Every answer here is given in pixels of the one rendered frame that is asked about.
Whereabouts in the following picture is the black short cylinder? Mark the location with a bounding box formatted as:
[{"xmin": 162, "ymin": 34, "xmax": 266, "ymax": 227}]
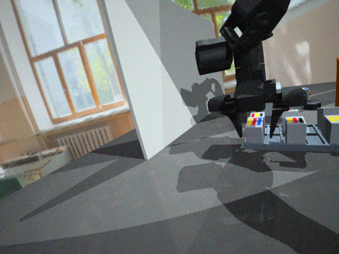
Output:
[{"xmin": 304, "ymin": 101, "xmax": 321, "ymax": 111}]

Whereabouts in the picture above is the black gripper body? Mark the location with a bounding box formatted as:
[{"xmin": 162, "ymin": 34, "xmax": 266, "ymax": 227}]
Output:
[{"xmin": 208, "ymin": 63, "xmax": 307, "ymax": 112}]

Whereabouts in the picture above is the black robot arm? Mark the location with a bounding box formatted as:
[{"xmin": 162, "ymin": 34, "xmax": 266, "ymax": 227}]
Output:
[{"xmin": 195, "ymin": 0, "xmax": 291, "ymax": 113}]

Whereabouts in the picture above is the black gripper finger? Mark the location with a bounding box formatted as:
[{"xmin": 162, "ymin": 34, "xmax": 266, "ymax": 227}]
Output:
[
  {"xmin": 220, "ymin": 107, "xmax": 243, "ymax": 138},
  {"xmin": 270, "ymin": 104, "xmax": 290, "ymax": 138}
]

